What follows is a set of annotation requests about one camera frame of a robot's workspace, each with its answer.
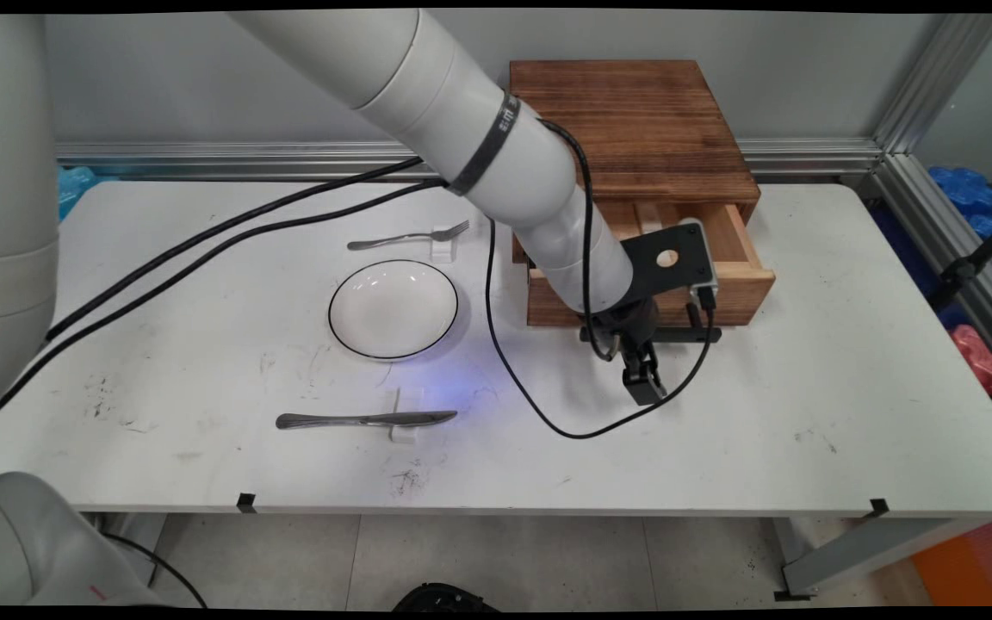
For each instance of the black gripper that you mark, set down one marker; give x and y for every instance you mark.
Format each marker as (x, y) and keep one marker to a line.
(629, 323)

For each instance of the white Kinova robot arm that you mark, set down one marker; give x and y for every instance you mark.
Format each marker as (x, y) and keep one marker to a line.
(375, 60)

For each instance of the white fork rest block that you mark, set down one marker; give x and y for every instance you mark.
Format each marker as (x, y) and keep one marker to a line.
(443, 250)

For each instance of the white knife rest block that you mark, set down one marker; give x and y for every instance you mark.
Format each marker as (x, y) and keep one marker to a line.
(410, 398)

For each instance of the white bowl with black rim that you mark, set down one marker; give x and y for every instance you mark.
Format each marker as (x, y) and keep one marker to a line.
(393, 310)

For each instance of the brown wooden drawer cabinet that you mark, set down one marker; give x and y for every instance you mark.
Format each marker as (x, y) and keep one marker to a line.
(634, 112)

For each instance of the silver metal knife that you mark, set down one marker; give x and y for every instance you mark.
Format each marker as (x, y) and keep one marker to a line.
(358, 420)

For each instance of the silver metal fork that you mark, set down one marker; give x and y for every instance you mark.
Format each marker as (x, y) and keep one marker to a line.
(375, 243)

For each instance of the black table clamp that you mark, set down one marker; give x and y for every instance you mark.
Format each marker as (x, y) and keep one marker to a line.
(877, 508)
(246, 503)

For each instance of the black device on floor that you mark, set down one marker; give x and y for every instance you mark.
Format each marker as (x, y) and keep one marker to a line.
(444, 598)

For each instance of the grey table leg beam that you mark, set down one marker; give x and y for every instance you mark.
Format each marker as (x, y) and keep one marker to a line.
(875, 551)

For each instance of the black stand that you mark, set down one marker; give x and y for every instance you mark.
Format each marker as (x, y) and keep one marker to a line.
(965, 269)

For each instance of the red plastic bag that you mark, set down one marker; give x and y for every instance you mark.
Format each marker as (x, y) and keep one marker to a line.
(978, 353)

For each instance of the orange box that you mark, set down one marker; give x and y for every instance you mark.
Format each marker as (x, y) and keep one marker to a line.
(970, 560)

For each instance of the grey table leg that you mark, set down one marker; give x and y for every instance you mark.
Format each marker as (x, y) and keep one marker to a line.
(130, 538)

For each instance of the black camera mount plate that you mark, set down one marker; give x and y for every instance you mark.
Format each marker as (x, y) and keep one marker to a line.
(647, 275)

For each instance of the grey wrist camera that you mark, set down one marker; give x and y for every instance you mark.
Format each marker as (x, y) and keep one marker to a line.
(709, 271)

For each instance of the short aluminium frame rail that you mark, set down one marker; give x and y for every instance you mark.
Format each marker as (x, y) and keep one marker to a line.
(961, 258)

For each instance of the aluminium frame post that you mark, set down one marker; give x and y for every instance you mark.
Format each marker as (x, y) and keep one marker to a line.
(935, 86)

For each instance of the long aluminium frame rail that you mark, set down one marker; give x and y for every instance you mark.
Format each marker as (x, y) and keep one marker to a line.
(246, 159)

